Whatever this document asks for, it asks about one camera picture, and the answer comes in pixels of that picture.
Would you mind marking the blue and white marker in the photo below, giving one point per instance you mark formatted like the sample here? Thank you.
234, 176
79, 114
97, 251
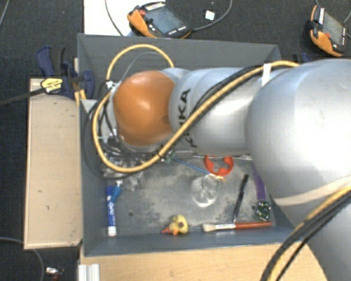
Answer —
111, 209

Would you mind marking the grey metal bin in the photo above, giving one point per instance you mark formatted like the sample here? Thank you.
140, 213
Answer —
163, 198

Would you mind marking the pale wood board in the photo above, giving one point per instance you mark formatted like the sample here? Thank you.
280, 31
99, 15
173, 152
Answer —
52, 168

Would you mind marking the thin blue stick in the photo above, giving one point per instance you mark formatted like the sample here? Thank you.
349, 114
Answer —
193, 167

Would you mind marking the yellow rubber duck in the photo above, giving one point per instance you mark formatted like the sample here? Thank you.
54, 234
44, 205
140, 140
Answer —
180, 223

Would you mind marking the clear glass cup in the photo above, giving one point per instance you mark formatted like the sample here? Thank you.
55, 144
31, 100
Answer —
204, 192

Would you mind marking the black pen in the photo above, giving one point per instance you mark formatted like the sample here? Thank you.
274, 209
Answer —
240, 198

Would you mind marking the dark green round thing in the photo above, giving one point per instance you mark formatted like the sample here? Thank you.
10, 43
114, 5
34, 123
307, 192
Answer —
262, 209

